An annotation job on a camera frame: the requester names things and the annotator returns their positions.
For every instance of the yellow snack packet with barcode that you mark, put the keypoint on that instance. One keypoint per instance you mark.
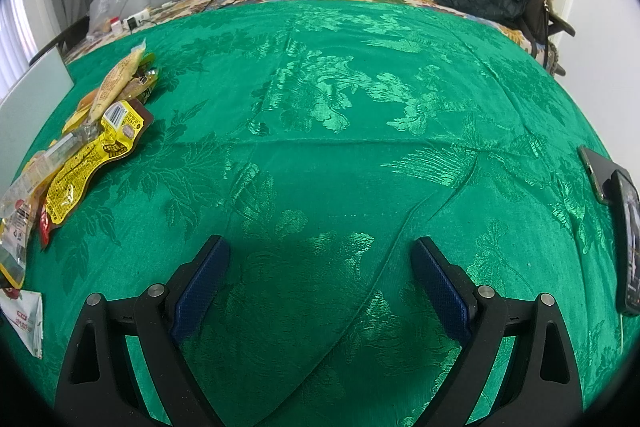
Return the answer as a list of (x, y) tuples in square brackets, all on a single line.
[(85, 162)]

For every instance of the white red snack packet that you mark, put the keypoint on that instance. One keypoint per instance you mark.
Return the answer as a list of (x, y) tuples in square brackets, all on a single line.
[(22, 322)]

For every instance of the clear plastic bag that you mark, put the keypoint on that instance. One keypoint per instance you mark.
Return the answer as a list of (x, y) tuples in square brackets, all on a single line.
[(107, 7)]

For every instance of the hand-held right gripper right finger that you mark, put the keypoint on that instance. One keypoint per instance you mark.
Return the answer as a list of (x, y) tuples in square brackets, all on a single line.
[(445, 294)]

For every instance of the black smartphone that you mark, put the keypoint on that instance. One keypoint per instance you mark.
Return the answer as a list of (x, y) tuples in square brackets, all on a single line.
[(597, 174), (629, 247)]

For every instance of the long clear snack packet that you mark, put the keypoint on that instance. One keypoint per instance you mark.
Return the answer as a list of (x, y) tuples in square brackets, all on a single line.
[(45, 162)]

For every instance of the long pale yellow snack packet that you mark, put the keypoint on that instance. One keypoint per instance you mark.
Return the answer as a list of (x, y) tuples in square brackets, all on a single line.
[(112, 82)]

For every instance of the small white bottle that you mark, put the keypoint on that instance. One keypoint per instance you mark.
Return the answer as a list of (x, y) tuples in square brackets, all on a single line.
[(116, 26)]

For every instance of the dark chair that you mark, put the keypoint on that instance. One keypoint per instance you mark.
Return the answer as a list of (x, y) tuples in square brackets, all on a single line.
[(537, 24)]

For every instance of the clear orange-label snack packet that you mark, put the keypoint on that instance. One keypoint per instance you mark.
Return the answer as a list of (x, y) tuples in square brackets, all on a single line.
[(15, 242)]

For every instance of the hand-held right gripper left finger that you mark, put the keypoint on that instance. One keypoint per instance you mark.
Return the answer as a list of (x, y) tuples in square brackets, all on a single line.
[(200, 292)]

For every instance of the white power strip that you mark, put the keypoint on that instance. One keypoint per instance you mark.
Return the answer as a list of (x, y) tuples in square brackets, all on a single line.
[(136, 18)]

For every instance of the clear green-edged snack packet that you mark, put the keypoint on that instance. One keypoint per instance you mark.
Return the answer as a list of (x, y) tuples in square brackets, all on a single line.
[(145, 79)]

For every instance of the white board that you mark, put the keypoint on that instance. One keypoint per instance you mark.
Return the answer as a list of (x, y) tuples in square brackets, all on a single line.
[(35, 92)]

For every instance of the white sheer curtain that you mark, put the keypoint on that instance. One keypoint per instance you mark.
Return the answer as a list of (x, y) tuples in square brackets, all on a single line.
[(17, 27)]

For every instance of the green patterned blanket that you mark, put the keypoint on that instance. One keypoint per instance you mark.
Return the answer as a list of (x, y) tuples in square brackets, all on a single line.
[(325, 132)]

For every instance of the clear bun snack packet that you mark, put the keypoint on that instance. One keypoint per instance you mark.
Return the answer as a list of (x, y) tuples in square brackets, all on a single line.
[(85, 102)]

